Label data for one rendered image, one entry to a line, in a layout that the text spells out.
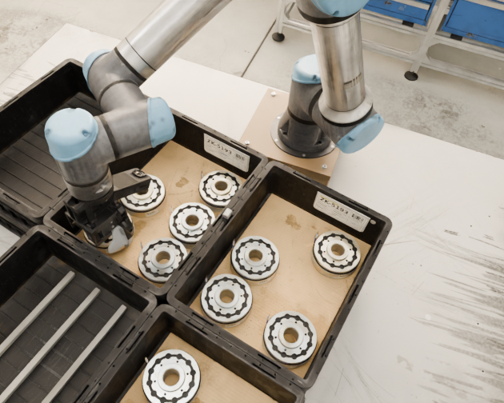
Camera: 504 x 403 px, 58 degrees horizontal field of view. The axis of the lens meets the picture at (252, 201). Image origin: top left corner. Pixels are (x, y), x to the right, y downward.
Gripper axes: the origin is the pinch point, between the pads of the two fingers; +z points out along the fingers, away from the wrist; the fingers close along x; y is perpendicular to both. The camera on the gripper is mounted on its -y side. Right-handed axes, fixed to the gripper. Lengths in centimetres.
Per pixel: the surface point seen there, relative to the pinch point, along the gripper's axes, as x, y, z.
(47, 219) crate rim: -9.3, 8.6, -7.5
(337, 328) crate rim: 47.3, -8.3, -7.1
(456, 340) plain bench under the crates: 71, -33, 16
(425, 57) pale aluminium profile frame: 8, -206, 71
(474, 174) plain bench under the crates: 56, -84, 16
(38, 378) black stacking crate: 8.9, 29.4, 2.7
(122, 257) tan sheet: 2.9, 3.0, 2.6
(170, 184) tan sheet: -2.3, -18.0, 2.7
